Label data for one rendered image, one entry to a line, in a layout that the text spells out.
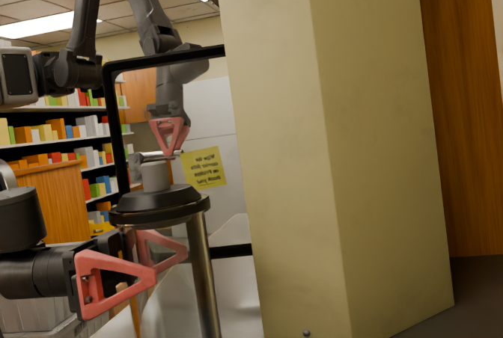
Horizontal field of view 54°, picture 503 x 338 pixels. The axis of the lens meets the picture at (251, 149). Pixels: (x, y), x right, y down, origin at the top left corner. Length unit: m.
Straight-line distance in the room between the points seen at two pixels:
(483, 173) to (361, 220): 0.41
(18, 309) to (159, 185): 2.41
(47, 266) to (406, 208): 0.45
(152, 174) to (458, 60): 0.64
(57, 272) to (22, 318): 2.33
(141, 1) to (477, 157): 0.75
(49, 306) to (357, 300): 2.32
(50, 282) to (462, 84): 0.75
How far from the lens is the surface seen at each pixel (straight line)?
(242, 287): 0.95
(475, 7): 1.00
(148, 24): 1.11
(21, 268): 0.62
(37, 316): 2.86
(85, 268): 0.52
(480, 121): 0.99
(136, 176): 0.96
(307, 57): 0.60
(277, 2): 0.62
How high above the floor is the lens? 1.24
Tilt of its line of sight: 3 degrees down
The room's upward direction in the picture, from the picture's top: 8 degrees counter-clockwise
